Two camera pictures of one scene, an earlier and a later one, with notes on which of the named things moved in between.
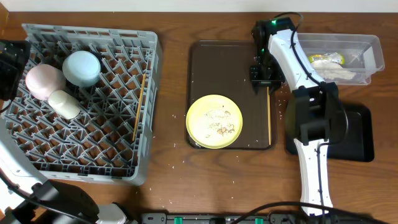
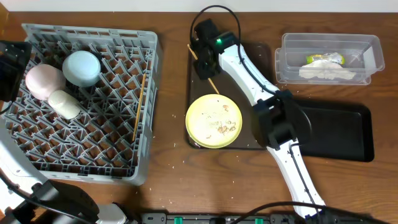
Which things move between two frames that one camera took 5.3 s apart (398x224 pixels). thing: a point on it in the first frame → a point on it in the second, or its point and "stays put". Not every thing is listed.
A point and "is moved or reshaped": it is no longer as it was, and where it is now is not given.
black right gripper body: [266, 83] → [203, 62]
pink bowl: [41, 80] stays put
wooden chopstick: [138, 107] stays put
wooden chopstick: [268, 114] is moved or reshaped
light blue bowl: [81, 68] stays put
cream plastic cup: [64, 104] stays put
